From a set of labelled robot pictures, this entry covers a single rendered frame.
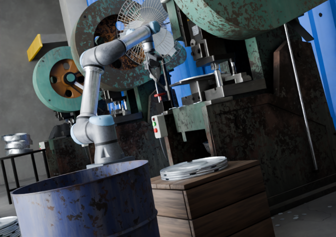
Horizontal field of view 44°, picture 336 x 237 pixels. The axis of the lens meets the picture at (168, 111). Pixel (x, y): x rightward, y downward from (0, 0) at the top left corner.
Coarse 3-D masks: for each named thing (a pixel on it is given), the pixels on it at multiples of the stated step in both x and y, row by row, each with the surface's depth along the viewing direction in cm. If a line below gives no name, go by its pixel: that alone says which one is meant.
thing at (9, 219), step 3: (9, 216) 224; (12, 216) 223; (15, 216) 221; (0, 219) 224; (3, 219) 222; (6, 219) 220; (9, 219) 218; (12, 219) 216; (15, 219) 211; (0, 222) 212; (3, 222) 212; (6, 222) 211; (9, 222) 206; (0, 225) 206; (3, 225) 203
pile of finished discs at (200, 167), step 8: (192, 160) 190; (200, 160) 187; (208, 160) 181; (216, 160) 175; (224, 160) 169; (168, 168) 182; (176, 168) 177; (184, 168) 170; (192, 168) 166; (200, 168) 161; (208, 168) 162; (216, 168) 164; (168, 176) 166; (176, 176) 164; (184, 176) 167; (192, 176) 161
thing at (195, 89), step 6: (198, 78) 228; (204, 78) 230; (210, 78) 237; (174, 84) 229; (180, 84) 234; (192, 84) 235; (198, 84) 231; (204, 84) 232; (192, 90) 236; (198, 90) 231; (204, 90) 232; (192, 96) 237; (198, 96) 231
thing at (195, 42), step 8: (192, 24) 241; (192, 32) 243; (192, 40) 242; (200, 40) 237; (208, 40) 234; (216, 40) 236; (192, 48) 240; (200, 48) 234; (208, 48) 233; (216, 48) 236; (224, 48) 238; (200, 56) 235; (208, 56) 233
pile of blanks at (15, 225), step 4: (16, 220) 213; (8, 224) 205; (12, 224) 208; (16, 224) 213; (0, 228) 202; (4, 228) 203; (8, 228) 205; (12, 228) 207; (16, 228) 211; (0, 232) 201; (4, 232) 202; (8, 232) 204; (12, 232) 208; (16, 232) 209; (20, 232) 215; (0, 236) 204; (4, 236) 202; (8, 236) 205; (12, 236) 206; (16, 236) 209; (20, 236) 218
